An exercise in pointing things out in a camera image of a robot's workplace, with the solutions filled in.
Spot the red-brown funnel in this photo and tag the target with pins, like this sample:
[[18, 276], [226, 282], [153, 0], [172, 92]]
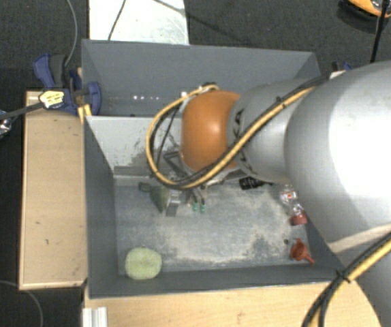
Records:
[[298, 250]]

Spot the clear plastic bottle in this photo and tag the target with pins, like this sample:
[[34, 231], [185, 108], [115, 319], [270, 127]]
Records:
[[292, 204]]

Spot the pale green ball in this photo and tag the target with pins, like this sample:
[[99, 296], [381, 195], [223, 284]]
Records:
[[143, 263]]

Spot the black cylinder on white bracket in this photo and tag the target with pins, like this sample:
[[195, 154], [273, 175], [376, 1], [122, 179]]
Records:
[[250, 183]]

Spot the pale wood flat board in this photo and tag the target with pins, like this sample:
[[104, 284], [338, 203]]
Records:
[[52, 189]]

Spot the grey metal bin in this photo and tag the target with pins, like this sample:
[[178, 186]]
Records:
[[216, 230]]

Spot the dark green flat block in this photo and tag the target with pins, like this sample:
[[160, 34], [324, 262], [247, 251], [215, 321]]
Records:
[[159, 198]]

